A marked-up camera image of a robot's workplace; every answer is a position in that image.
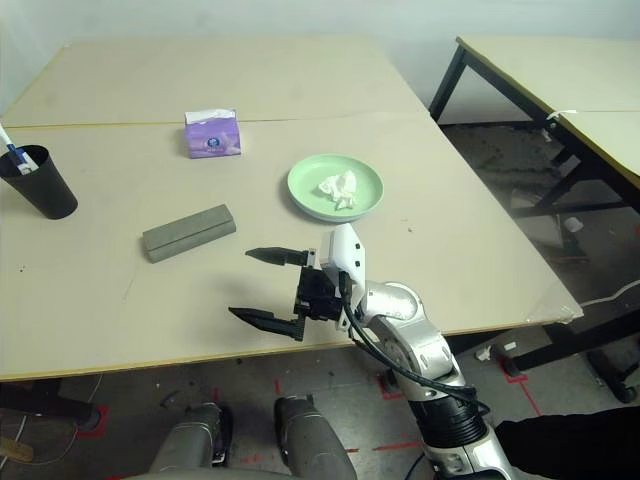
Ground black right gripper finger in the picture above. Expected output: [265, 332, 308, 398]
[227, 306, 306, 343]
[244, 246, 319, 268]

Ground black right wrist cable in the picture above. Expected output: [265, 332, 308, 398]
[338, 269, 492, 417]

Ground grey robot torso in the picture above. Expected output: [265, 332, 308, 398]
[119, 466, 301, 480]

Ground white plastic strap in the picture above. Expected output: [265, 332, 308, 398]
[545, 106, 580, 144]

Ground blue marker with eraser cap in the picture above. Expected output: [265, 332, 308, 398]
[0, 123, 26, 176]

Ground grey left robot leg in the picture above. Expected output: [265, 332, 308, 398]
[148, 401, 234, 474]

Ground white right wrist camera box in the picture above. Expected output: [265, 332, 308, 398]
[319, 223, 370, 332]

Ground grey robot leg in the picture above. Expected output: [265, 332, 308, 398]
[274, 394, 358, 480]
[148, 401, 234, 474]

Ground green plate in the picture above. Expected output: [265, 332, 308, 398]
[286, 153, 386, 222]

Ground white tissue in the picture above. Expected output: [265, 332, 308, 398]
[314, 170, 359, 211]

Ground beige side table black frame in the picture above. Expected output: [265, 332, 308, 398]
[428, 34, 640, 222]

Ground bystander black trouser leg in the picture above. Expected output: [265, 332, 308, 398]
[494, 406, 640, 480]

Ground purple tissue pack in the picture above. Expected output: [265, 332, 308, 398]
[183, 106, 244, 161]

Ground grey right robot leg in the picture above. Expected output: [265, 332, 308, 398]
[274, 394, 358, 480]

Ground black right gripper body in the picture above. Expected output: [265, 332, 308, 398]
[292, 265, 347, 322]

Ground brown wooden block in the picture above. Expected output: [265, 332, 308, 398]
[0, 436, 36, 463]

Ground tapered black cup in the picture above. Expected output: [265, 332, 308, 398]
[0, 144, 80, 221]

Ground grey glasses case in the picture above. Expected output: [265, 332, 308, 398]
[141, 203, 238, 264]

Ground white floor cable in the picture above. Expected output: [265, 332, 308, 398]
[581, 279, 640, 308]

